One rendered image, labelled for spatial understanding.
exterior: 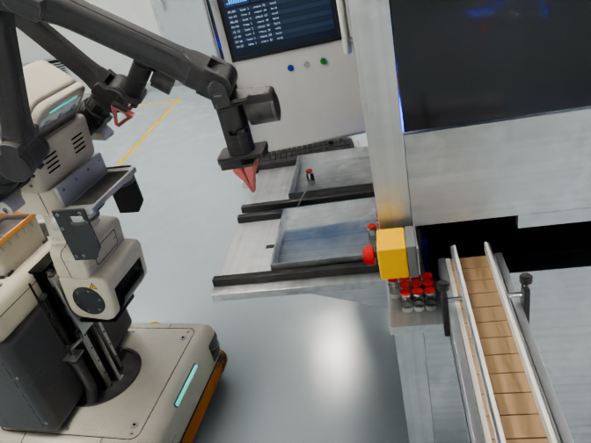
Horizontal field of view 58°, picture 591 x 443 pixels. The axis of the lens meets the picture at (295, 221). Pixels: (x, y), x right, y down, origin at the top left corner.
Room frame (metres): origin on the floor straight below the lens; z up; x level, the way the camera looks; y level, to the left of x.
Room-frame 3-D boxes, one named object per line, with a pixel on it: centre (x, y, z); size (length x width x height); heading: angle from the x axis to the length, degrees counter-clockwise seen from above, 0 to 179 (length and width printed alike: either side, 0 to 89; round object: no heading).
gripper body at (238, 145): (1.08, 0.08, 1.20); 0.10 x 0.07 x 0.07; 77
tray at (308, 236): (1.11, -0.11, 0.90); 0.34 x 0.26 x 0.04; 78
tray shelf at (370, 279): (1.29, -0.09, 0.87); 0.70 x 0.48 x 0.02; 167
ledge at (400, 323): (0.82, -0.21, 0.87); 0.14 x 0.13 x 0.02; 77
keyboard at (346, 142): (1.84, -0.07, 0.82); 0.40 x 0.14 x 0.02; 85
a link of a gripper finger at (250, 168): (1.08, 0.09, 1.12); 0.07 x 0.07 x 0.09; 77
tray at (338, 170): (1.44, -0.19, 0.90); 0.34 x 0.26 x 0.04; 77
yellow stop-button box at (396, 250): (0.84, -0.17, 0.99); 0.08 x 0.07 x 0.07; 77
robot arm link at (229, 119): (1.08, 0.07, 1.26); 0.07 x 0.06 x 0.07; 76
